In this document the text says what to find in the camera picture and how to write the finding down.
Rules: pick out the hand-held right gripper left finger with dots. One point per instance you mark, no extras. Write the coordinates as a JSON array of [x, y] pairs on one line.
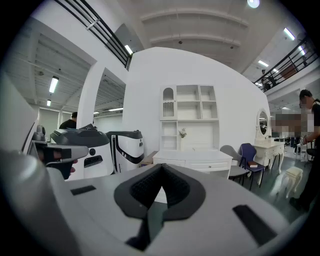
[[130, 197]]

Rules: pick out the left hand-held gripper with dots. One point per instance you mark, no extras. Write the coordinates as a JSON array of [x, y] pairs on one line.
[[65, 152]]

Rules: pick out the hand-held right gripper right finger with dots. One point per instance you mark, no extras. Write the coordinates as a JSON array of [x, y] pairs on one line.
[[190, 197]]

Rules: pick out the person's left hand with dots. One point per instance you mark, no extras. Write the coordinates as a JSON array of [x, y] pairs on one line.
[[73, 166]]

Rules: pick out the white and black service robot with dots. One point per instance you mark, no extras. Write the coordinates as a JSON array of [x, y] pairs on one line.
[[102, 170], [130, 147]]

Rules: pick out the long brown cardboard box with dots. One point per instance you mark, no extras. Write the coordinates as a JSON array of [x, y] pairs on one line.
[[148, 158]]

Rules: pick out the ceiling tube light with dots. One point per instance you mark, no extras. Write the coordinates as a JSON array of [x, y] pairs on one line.
[[263, 63], [48, 102], [289, 33], [128, 49], [53, 84]]

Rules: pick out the white ribbed vase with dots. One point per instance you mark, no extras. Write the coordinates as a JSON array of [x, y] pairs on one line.
[[182, 145]]

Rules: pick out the grey chair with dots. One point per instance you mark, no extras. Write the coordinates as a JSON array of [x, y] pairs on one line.
[[232, 155]]

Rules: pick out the white shelf hutch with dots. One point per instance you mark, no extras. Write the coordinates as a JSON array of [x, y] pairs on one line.
[[200, 135]]

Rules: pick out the brown book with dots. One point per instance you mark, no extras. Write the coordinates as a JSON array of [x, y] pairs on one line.
[[252, 164]]

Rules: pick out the blue chair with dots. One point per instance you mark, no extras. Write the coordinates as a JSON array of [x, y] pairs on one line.
[[247, 152]]

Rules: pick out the white vanity table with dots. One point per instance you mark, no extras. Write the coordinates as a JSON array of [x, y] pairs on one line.
[[270, 147]]

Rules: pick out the white oval mirror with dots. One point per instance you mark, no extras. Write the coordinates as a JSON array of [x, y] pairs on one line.
[[263, 120]]

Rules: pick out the white cushioned stool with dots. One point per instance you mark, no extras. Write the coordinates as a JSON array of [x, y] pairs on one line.
[[295, 175]]

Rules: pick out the round ceiling lamp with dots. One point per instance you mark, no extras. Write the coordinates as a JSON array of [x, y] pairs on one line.
[[253, 3]]

